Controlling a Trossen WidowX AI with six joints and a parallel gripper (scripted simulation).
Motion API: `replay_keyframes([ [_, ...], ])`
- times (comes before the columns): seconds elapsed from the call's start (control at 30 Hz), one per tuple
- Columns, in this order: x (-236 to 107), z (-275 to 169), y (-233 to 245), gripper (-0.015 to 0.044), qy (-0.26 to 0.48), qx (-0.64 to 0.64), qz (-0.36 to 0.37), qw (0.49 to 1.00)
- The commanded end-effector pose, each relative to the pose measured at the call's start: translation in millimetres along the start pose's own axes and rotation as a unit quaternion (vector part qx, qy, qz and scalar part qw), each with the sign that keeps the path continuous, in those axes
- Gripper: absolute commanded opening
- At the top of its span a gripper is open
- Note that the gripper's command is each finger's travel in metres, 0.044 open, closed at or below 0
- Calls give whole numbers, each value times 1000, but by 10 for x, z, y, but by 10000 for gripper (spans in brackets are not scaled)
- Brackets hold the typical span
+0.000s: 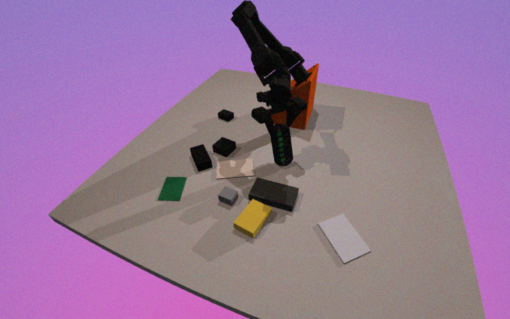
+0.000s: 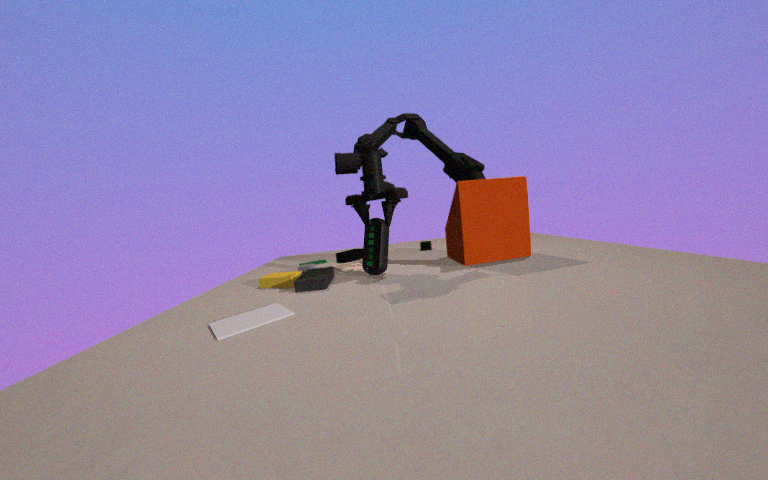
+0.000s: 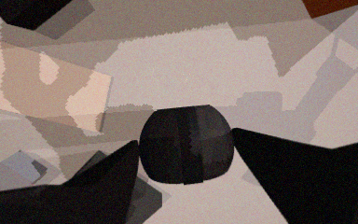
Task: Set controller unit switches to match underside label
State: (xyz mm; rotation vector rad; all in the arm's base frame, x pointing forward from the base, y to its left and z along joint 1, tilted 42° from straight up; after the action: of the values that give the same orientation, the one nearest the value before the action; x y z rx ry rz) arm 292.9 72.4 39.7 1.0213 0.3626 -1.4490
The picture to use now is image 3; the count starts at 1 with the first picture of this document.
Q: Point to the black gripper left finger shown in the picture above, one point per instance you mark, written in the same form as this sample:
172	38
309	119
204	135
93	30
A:
100	195

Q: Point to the dark grey switch panel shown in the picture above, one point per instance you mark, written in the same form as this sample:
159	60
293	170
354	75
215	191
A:
186	145

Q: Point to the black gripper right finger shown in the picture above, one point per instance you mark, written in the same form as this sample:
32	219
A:
308	184

